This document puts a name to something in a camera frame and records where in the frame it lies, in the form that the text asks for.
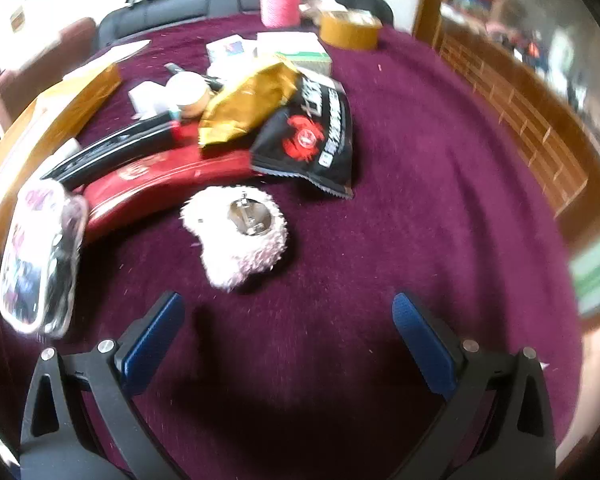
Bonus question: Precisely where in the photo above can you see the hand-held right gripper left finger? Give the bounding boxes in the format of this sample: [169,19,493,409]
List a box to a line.
[19,290,201,480]

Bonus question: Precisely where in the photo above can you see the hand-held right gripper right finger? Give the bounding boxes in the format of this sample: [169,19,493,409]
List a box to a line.
[391,291,558,480]

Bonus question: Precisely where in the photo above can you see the pink fluffy case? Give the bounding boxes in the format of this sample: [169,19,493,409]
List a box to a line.
[180,185,288,291]

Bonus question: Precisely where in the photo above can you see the clear pouch pink print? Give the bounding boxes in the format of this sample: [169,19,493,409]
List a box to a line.
[0,180,88,336]

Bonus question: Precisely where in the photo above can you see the red glossy package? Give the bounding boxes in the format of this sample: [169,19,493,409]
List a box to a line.
[82,147,266,241]

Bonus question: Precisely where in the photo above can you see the black long tube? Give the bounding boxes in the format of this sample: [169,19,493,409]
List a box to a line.
[40,110,181,191]

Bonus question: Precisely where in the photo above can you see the black snack bag red crab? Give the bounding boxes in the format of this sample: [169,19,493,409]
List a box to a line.
[250,72,356,200]

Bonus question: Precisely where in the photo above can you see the gold cardboard box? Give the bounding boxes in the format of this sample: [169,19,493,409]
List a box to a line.
[0,62,123,253]

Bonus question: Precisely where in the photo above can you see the gold snack bag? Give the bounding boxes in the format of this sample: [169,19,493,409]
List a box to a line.
[198,60,301,148]

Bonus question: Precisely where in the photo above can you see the green and white box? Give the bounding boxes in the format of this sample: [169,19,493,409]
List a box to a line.
[256,31,333,78]

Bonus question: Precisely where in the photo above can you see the green and white packet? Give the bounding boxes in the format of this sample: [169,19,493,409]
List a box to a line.
[570,240,600,318]

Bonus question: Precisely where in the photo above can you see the small white carton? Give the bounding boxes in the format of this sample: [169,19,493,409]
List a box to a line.
[129,82,173,121]

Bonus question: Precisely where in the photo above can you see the white jar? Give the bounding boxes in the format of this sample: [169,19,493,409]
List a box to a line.
[165,72,213,118]

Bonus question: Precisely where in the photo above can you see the wooden cabinet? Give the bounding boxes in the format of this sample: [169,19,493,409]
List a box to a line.
[412,0,600,241]

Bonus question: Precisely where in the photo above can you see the white paper sheet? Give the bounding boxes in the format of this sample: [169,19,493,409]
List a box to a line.
[62,40,151,81]

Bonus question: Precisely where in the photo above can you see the brown chair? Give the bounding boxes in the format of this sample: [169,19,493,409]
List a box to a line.
[0,16,98,126]

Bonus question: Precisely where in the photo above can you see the pile of assorted clutter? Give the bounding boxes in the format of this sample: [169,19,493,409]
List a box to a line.
[440,0,600,126]

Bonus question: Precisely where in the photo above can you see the brown tape roll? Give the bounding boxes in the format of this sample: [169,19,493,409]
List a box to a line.
[319,10,383,51]

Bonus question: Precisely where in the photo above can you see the black sofa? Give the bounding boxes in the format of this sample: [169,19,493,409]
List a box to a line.
[97,0,396,48]

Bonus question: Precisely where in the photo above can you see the crumpled white tissues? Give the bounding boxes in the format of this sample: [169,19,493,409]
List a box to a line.
[300,0,376,26]

